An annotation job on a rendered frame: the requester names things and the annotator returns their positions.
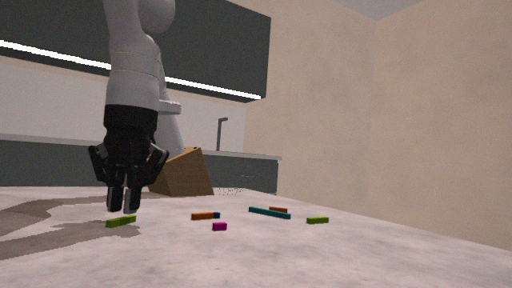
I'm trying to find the turquoise rod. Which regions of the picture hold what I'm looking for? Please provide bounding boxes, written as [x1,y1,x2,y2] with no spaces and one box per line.
[249,206,291,219]

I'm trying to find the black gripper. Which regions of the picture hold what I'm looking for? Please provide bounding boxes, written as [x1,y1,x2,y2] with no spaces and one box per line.
[88,104,170,214]

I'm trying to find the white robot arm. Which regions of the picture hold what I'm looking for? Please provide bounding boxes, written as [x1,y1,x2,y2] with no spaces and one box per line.
[102,0,186,158]

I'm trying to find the lime green rod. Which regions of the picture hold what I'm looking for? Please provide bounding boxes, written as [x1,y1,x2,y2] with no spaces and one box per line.
[306,217,329,224]
[106,215,136,228]

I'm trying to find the small magenta block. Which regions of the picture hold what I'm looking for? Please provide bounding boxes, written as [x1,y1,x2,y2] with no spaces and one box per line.
[212,222,227,231]

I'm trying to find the orange rod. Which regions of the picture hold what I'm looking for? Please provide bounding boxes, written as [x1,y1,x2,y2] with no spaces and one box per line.
[269,206,287,213]
[191,212,214,220]

